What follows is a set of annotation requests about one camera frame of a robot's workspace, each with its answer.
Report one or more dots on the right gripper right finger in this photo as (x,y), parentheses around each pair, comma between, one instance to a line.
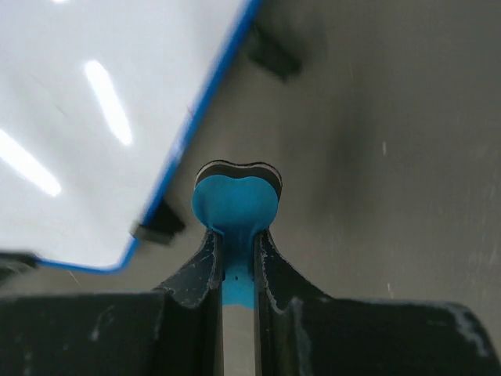
(300,330)

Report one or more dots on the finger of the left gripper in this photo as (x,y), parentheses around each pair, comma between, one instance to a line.
(13,264)

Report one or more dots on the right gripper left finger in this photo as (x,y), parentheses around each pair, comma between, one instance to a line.
(174,329)

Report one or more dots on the blue felt eraser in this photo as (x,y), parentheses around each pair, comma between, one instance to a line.
(237,202)

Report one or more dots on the blue framed whiteboard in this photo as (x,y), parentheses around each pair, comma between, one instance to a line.
(99,100)

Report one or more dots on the black whiteboard foot clip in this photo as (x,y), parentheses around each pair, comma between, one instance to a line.
(164,225)

